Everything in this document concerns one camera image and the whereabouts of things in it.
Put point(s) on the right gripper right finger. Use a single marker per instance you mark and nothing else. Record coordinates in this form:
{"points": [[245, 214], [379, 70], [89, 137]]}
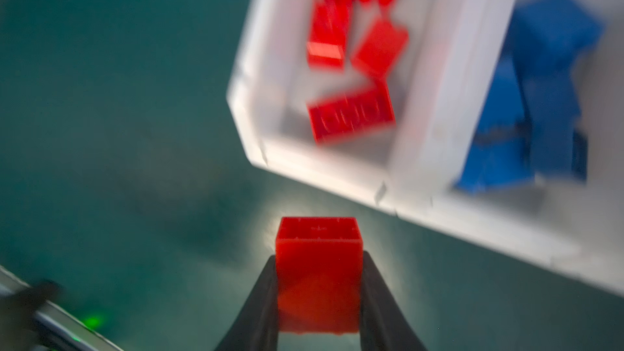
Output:
{"points": [[382, 325]]}

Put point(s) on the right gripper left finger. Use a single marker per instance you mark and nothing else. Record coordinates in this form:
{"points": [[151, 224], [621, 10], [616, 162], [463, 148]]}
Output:
{"points": [[257, 324]]}

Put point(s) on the red lego brick top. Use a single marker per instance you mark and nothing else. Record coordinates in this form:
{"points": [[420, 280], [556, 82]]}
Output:
{"points": [[319, 270]]}

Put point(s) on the long red lego brick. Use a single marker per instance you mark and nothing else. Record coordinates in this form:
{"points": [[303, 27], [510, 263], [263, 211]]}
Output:
{"points": [[351, 113]]}

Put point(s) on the blue lego brick small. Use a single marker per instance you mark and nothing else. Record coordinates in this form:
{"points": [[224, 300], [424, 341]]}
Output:
{"points": [[557, 149]]}

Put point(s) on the blue lego brick top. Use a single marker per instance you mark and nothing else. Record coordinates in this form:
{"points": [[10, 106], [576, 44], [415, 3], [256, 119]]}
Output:
{"points": [[548, 35]]}

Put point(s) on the middle white bin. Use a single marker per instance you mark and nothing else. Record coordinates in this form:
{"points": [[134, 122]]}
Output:
{"points": [[568, 226]]}

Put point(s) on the white bin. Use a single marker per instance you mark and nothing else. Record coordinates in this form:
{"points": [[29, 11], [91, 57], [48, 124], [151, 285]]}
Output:
{"points": [[568, 226], [341, 83]]}

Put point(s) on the left white bin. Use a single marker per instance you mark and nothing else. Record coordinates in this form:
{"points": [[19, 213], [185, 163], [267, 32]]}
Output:
{"points": [[341, 83]]}

